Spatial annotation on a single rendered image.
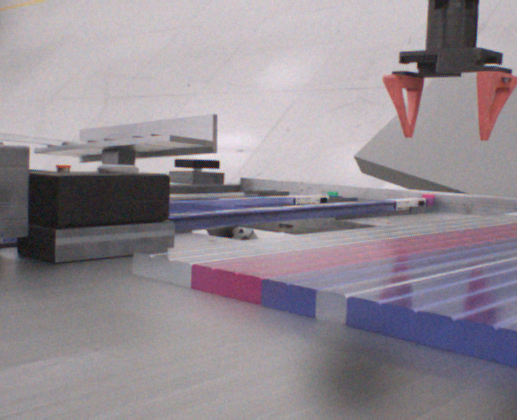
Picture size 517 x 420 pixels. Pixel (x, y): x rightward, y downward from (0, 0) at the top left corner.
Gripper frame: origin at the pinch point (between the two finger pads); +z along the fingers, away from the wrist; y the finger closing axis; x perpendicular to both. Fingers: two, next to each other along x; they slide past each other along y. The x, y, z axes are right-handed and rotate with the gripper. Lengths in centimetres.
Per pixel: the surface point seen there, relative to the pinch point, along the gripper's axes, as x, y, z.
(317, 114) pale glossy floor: 123, -115, -6
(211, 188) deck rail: -9.3, -29.5, 8.8
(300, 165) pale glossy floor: 103, -106, 12
